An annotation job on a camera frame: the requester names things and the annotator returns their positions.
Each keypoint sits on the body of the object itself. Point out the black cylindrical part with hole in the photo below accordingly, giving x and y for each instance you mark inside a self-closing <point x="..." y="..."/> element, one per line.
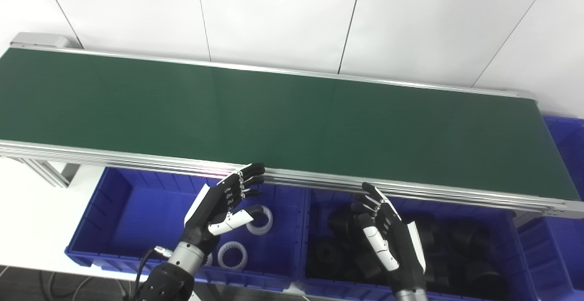
<point x="326" y="255"/>

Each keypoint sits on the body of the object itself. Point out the blue bin with white rings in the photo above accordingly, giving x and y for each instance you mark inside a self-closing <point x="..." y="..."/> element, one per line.
<point x="137" y="219"/>

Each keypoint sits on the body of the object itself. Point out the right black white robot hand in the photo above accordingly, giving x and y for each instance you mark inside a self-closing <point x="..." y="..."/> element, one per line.
<point x="401" y="246"/>

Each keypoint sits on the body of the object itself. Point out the blue bin with black parts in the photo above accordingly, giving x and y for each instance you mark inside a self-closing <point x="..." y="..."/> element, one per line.
<point x="515" y="246"/>

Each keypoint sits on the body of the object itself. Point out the green conveyor belt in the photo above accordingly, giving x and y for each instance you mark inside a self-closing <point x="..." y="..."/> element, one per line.
<point x="41" y="41"/>
<point x="273" y="118"/>

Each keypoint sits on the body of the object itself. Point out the aluminium conveyor leg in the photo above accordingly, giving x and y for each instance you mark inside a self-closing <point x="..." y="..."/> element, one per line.
<point x="45" y="173"/>

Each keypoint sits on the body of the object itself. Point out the empty blue bin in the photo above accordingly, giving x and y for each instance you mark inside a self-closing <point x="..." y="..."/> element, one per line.
<point x="565" y="255"/>

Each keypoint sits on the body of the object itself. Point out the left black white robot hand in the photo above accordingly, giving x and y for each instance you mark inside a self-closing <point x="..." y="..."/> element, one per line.
<point x="210" y="210"/>

